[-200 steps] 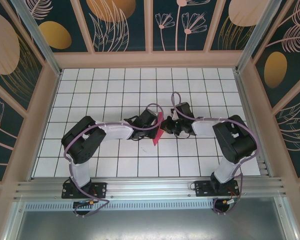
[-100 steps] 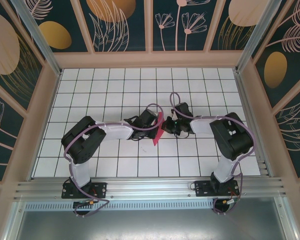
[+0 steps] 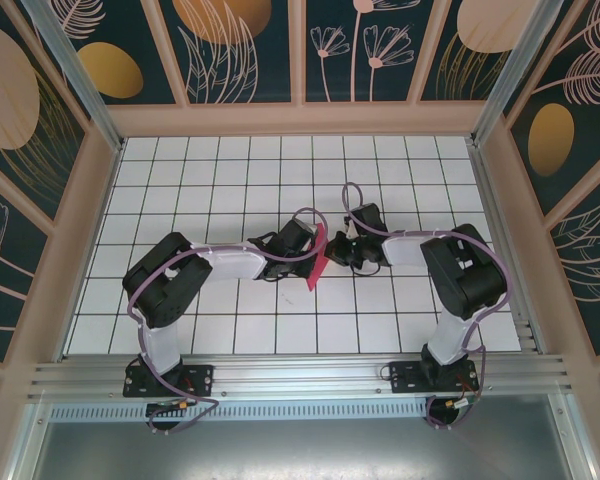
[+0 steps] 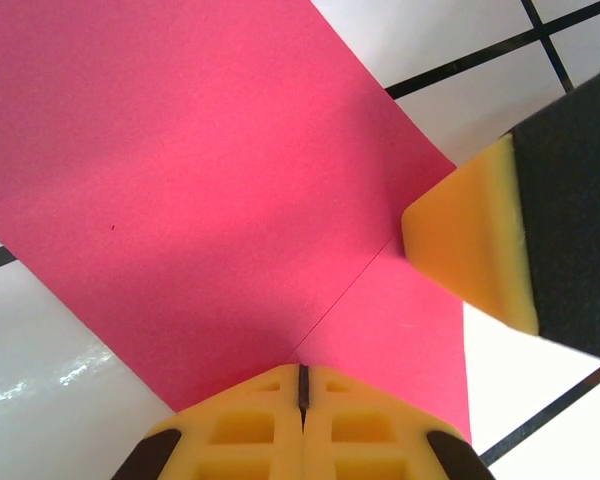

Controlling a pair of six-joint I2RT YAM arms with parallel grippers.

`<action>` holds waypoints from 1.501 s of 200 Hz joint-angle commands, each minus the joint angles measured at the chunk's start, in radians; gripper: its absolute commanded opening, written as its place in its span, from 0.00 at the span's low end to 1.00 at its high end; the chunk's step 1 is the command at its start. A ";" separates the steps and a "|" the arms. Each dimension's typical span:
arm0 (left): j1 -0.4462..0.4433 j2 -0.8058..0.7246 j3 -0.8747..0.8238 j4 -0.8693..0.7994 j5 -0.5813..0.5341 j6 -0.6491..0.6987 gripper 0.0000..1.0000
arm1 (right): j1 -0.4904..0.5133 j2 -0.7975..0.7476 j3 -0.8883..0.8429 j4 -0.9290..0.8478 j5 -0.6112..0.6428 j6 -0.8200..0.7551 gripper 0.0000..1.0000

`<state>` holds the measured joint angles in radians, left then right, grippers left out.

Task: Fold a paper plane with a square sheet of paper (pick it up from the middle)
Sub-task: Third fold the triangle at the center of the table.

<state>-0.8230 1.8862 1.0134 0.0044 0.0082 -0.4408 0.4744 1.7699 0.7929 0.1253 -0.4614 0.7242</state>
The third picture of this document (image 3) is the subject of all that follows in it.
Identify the pink paper sheet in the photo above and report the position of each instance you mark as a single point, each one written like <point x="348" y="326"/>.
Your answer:
<point x="316" y="272"/>

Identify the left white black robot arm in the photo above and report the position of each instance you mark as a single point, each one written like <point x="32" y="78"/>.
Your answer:
<point x="230" y="260"/>

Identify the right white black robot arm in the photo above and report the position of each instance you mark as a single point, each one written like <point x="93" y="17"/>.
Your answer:
<point x="405" y="250"/>

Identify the grey metal sheet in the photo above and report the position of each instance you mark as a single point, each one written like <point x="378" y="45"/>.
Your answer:
<point x="300" y="450"/>

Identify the long aluminium mounting rail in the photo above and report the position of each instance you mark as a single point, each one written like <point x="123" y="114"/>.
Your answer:
<point x="300" y="375"/>

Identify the aluminium side rail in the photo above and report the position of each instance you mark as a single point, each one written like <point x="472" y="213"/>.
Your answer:
<point x="500" y="240"/>

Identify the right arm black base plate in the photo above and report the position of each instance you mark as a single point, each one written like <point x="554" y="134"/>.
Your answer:
<point x="402" y="377"/>

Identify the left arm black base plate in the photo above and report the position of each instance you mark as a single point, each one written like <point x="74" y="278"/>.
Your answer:
<point x="202" y="377"/>

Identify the aluminium frame post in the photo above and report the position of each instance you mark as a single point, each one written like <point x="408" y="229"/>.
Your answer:
<point x="510" y="65"/>
<point x="80" y="85"/>

